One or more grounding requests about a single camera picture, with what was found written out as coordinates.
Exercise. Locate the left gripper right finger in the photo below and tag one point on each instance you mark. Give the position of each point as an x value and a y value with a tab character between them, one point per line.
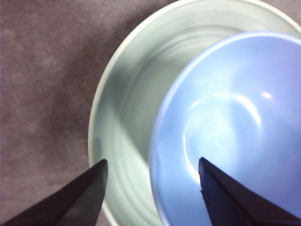
230	204

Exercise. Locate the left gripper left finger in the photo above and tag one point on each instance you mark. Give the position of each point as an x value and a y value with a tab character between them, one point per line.
70	202

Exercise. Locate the pale green plate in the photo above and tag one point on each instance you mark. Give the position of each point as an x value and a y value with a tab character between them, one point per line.
131	94

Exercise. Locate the blue ribbed bowl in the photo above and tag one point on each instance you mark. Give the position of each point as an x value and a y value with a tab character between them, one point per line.
235	70

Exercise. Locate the dark grey table mat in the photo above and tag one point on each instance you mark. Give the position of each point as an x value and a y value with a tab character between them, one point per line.
35	70

